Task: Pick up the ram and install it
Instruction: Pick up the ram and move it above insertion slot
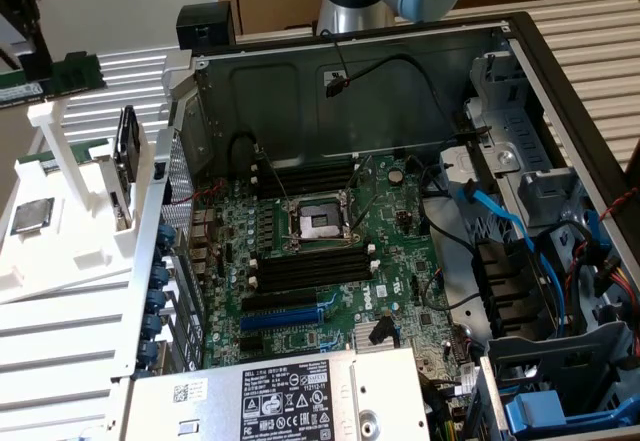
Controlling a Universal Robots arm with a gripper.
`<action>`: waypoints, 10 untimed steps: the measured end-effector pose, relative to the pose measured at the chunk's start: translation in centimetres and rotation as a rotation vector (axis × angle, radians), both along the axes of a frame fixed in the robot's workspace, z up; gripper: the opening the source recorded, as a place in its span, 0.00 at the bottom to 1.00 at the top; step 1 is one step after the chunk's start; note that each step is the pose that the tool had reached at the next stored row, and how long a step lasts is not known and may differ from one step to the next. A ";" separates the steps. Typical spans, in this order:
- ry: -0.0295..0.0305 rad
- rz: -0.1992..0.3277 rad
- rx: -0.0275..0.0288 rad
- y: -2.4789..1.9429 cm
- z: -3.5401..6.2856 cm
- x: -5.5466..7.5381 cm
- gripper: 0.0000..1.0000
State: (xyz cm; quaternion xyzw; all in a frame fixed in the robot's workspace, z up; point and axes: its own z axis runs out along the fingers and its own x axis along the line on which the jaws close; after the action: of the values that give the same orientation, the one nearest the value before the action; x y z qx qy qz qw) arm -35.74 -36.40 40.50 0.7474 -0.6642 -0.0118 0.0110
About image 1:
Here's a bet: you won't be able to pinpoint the green RAM stick white label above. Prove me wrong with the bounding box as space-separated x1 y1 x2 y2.
0 53 107 108

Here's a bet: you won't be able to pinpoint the black RAM slot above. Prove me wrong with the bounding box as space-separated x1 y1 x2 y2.
252 164 359 182
253 170 357 190
252 269 380 295
252 158 359 175
252 260 379 285
254 178 354 200
252 241 376 268
252 253 377 276

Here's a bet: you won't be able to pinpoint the black hard disk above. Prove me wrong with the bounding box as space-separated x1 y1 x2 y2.
112 105 142 186

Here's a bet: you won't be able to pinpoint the silver CPU chip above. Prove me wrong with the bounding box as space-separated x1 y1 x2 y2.
12 197 57 236

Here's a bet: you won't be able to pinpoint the small black box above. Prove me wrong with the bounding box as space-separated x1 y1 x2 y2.
177 3 237 51

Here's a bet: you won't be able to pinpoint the white plastic parts rack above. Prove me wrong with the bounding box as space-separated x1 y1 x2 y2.
0 99 169 307

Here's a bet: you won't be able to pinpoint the open grey PC case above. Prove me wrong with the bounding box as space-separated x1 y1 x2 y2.
112 10 640 441

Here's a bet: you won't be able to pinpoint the thin metal locking lever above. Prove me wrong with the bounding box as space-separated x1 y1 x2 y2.
344 154 376 236
253 146 292 208

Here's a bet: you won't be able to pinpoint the silver CPU socket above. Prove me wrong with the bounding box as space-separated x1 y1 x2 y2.
282 188 365 255

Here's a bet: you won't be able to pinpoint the long black expansion slot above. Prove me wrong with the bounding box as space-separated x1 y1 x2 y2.
241 288 321 315

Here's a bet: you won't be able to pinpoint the blue expansion slot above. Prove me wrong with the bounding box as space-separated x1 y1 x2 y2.
239 306 322 332

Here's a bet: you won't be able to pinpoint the green motherboard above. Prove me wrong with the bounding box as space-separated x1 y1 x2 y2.
192 153 484 441

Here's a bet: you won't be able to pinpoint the silver finned heatsink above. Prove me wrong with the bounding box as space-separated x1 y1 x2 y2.
349 318 397 351

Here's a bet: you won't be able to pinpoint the silver power supply unit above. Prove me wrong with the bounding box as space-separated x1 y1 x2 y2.
117 345 431 441

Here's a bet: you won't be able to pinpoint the grey metal disk bay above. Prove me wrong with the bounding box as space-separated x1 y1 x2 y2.
479 320 640 441

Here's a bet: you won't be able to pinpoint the blue plastic disk tray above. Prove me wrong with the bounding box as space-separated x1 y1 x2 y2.
502 390 640 432

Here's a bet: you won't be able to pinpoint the red black twisted wire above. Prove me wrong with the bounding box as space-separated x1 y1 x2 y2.
597 185 640 222
193 180 224 208

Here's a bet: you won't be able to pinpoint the black looped wire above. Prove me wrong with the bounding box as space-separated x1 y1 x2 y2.
228 130 261 178

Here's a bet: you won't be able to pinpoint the black wire with plug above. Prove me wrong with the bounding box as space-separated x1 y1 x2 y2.
319 28 494 142

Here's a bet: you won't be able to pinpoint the thin black wire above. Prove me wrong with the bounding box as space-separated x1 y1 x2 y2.
423 273 484 312
418 158 479 257

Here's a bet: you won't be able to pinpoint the blue flat wire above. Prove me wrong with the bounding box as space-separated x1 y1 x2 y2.
452 180 576 335

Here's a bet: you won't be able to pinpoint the black plastic bracket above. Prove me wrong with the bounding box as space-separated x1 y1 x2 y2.
472 238 559 340

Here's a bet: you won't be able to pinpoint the red yellow power wires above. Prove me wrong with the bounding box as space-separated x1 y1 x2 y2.
602 254 640 312

